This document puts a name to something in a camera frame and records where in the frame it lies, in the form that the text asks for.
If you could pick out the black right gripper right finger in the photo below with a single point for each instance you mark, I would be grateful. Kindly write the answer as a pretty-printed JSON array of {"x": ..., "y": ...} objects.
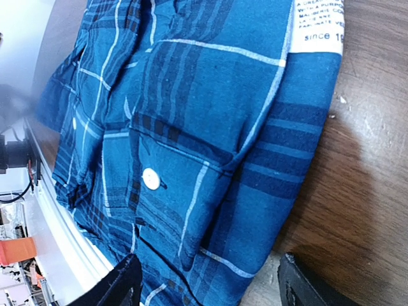
[{"x": 300, "y": 285}]

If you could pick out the orange object beyond table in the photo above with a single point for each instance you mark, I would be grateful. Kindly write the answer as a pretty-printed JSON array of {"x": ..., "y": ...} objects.
[{"x": 17, "y": 250}]

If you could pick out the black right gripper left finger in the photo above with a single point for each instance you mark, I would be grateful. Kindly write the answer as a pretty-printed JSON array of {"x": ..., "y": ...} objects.
[{"x": 121, "y": 286}]

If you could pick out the aluminium front rail frame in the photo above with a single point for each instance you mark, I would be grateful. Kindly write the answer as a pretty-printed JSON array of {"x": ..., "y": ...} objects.
[{"x": 70, "y": 263}]

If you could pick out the dark blue plaid shirt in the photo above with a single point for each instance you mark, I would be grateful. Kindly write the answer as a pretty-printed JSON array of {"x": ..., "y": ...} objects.
[{"x": 186, "y": 131}]

